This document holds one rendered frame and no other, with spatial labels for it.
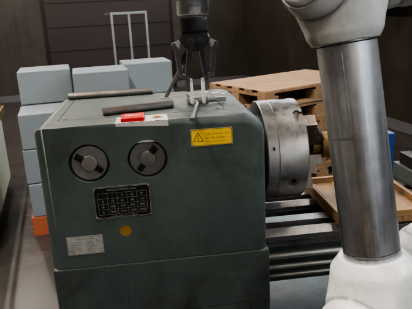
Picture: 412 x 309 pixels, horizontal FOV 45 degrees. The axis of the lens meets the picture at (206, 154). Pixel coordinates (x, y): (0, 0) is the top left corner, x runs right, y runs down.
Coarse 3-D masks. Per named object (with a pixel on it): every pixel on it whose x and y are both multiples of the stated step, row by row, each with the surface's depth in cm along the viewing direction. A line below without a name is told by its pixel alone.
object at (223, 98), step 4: (200, 96) 144; (216, 96) 146; (220, 96) 145; (224, 96) 145; (188, 100) 143; (200, 100) 143; (208, 100) 144; (212, 100) 145; (216, 100) 145; (220, 100) 145; (224, 100) 145; (188, 104) 143
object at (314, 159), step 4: (312, 156) 159; (316, 156) 159; (320, 156) 159; (312, 160) 159; (316, 160) 159; (320, 160) 159; (312, 164) 158; (312, 168) 158; (316, 168) 159; (312, 172) 158; (316, 172) 158; (308, 180) 158; (308, 184) 158; (312, 184) 158
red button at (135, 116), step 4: (124, 116) 127; (128, 116) 127; (132, 116) 126; (136, 116) 126; (140, 116) 126; (144, 116) 132; (124, 120) 126; (128, 120) 126; (132, 120) 126; (136, 120) 126; (140, 120) 126; (144, 120) 127
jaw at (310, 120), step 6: (294, 114) 149; (300, 114) 149; (300, 120) 147; (306, 120) 149; (312, 120) 149; (312, 126) 149; (312, 132) 152; (318, 132) 152; (312, 138) 154; (318, 138) 155; (312, 144) 157; (318, 144) 157
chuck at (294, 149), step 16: (288, 112) 148; (288, 128) 145; (304, 128) 145; (288, 144) 144; (304, 144) 145; (288, 160) 144; (304, 160) 145; (288, 176) 147; (304, 176) 147; (288, 192) 152
